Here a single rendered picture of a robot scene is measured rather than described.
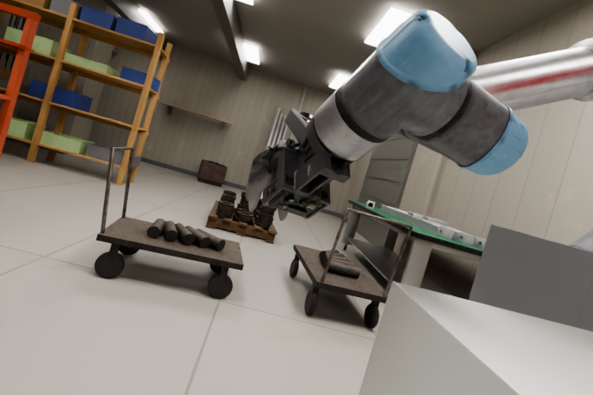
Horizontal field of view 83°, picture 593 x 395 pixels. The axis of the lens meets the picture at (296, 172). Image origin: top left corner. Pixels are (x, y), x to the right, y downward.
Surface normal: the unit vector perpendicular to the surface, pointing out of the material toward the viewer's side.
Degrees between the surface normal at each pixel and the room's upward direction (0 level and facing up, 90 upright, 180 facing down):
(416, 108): 138
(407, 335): 90
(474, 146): 133
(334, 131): 121
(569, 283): 90
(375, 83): 110
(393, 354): 90
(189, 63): 90
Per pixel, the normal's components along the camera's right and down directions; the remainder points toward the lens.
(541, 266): -0.96, -0.28
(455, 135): -0.08, 0.76
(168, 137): 0.08, 0.04
